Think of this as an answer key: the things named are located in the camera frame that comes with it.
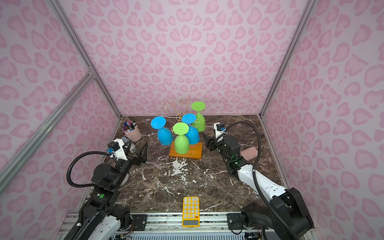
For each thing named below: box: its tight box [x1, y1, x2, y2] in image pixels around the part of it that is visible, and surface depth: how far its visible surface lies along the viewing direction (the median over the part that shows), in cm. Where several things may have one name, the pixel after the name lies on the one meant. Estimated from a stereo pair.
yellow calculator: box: [182, 196, 200, 228], surface depth 77 cm
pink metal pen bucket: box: [121, 123, 142, 142], surface depth 100 cm
